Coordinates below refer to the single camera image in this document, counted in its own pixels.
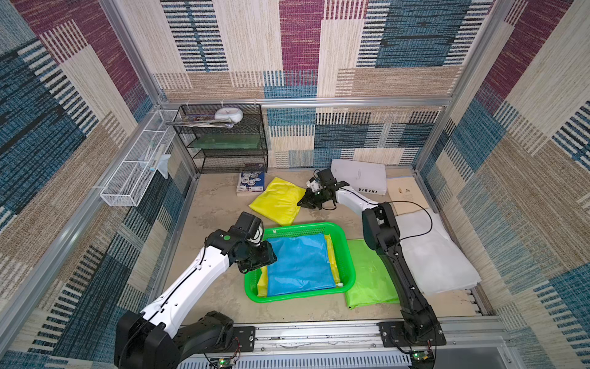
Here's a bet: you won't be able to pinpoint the white flat box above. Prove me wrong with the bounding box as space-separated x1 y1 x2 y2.
330 159 387 195

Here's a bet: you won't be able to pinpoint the white round object on shelf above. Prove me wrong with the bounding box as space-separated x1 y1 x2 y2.
214 107 244 124

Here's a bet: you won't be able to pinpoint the small yellow raincoat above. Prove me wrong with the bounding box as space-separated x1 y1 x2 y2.
249 178 306 226

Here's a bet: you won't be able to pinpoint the blue raincoat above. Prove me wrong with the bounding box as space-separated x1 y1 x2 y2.
266 232 336 298

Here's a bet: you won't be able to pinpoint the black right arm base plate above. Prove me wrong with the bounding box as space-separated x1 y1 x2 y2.
377 321 447 347

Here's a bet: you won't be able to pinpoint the lime green folded raincoat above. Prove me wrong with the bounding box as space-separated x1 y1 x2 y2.
345 239 399 310

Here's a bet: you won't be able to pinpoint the black wire mesh shelf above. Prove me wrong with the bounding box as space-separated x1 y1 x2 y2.
172 103 269 175

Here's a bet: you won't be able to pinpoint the white wire wall basket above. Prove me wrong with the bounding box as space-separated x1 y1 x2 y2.
101 109 176 207

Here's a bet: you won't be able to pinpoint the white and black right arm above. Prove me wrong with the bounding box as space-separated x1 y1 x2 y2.
297 169 446 349

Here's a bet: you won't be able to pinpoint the large yellow raincoat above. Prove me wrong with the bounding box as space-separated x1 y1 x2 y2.
256 234 343 298

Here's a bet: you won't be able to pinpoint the magazines on shelf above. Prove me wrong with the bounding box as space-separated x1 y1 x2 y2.
167 114 235 129

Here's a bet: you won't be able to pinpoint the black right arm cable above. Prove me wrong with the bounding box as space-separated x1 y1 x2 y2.
349 186 434 243

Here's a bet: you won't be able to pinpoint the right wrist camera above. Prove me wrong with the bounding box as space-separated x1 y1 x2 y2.
307 178 322 193

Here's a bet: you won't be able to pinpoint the green perforated plastic basket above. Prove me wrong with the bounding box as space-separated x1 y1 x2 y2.
244 222 356 304

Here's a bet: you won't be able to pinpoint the beige paper booklet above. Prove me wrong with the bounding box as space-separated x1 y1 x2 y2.
387 176 430 215

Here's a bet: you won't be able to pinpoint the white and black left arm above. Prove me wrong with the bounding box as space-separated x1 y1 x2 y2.
114 212 277 368

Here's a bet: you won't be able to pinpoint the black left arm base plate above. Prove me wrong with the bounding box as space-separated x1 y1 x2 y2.
221 326 256 353

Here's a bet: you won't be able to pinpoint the white folded raincoat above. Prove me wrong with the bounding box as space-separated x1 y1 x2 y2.
396 209 482 296

